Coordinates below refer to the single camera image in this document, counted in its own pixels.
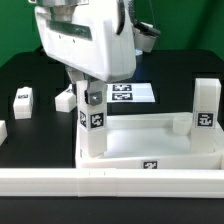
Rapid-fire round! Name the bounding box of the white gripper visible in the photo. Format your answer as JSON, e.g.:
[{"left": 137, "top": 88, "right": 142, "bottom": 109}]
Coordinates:
[{"left": 34, "top": 0, "right": 136, "bottom": 106}]

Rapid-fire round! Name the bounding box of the white desk top tray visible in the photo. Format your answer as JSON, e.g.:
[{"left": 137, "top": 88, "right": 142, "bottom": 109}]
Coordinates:
[{"left": 75, "top": 112, "right": 224, "bottom": 170}]

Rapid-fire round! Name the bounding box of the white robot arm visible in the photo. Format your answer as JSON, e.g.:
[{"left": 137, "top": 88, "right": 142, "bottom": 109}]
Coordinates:
[{"left": 30, "top": 0, "right": 136, "bottom": 105}]

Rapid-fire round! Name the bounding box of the white left fence block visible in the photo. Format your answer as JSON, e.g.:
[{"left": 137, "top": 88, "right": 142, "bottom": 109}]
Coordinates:
[{"left": 0, "top": 120, "right": 7, "bottom": 146}]

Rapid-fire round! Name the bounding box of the white front fence bar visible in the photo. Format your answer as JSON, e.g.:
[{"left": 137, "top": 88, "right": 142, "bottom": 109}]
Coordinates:
[{"left": 0, "top": 168, "right": 224, "bottom": 198}]

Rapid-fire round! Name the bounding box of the white marker base plate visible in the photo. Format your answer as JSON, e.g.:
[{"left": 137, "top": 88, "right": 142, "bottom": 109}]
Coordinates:
[{"left": 107, "top": 83, "right": 155, "bottom": 103}]

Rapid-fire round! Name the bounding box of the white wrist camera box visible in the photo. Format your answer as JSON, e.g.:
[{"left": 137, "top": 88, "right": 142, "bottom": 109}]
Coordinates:
[{"left": 133, "top": 23, "right": 161, "bottom": 53}]

